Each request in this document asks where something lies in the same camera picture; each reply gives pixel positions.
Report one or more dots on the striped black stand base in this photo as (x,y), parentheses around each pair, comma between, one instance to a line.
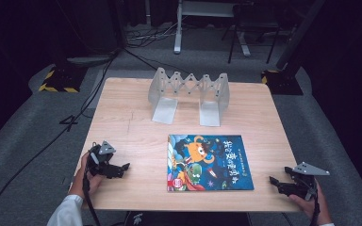
(61,80)
(283,83)

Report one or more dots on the person's white sleeve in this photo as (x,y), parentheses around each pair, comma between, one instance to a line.
(326,224)
(66,212)

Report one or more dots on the blue picture book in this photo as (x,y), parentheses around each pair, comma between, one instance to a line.
(209,163)

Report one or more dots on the white desk frame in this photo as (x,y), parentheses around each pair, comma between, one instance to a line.
(178,31)

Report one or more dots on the person's right hand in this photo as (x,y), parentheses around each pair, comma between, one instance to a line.
(309,208)

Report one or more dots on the white expandable bookend rack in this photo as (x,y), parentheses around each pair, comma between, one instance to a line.
(212,97)

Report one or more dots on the person's left white sleeve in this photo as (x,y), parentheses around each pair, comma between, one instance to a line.
(66,212)

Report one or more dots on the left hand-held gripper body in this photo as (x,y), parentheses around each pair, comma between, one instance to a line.
(102,158)

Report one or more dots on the person's left hand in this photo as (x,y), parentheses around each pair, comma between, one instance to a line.
(88,183)

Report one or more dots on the slanted dark metal pole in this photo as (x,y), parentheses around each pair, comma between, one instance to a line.
(298,33)

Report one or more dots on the grey round base plate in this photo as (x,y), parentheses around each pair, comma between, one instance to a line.
(89,59)

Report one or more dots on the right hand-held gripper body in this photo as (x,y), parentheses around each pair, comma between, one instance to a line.
(304,185)

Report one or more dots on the black chair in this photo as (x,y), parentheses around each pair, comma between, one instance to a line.
(251,22)

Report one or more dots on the person's right white sleeve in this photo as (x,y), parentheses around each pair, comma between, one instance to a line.
(326,224)

